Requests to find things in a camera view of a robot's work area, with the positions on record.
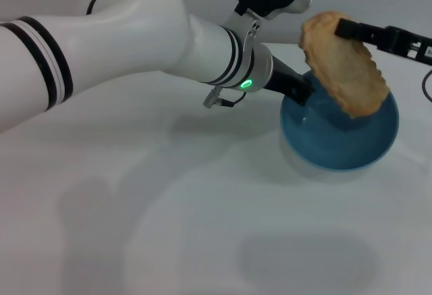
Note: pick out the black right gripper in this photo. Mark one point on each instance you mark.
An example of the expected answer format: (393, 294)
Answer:
(408, 45)

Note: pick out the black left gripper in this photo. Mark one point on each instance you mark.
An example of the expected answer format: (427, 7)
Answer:
(281, 79)

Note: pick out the blue bowl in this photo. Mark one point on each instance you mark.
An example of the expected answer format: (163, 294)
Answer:
(320, 146)

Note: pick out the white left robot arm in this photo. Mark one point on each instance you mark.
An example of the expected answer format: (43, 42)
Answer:
(135, 38)

